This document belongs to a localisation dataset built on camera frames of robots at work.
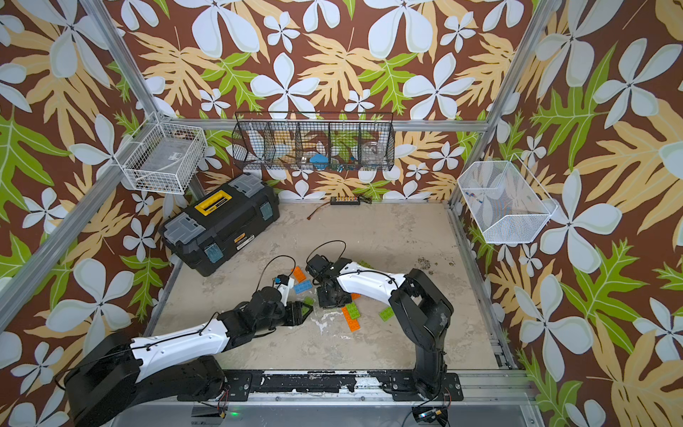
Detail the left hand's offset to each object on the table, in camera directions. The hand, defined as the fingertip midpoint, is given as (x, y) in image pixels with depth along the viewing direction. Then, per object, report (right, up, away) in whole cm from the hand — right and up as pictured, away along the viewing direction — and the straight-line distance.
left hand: (310, 306), depth 83 cm
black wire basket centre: (+7, +57, +14) cm, 59 cm away
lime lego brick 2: (+25, -5, +6) cm, 26 cm away
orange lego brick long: (+14, -7, +3) cm, 16 cm away
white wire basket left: (-49, +48, +3) cm, 68 cm away
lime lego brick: (+14, -3, +4) cm, 15 cm away
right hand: (+5, -1, +6) cm, 8 cm away
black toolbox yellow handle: (-34, +25, +7) cm, 43 cm away
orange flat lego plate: (-6, +8, +13) cm, 16 cm away
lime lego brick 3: (-2, -1, +9) cm, 9 cm away
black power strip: (+11, +37, +37) cm, 53 cm away
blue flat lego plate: (-4, +4, +11) cm, 12 cm away
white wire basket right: (+64, +32, +1) cm, 71 cm away
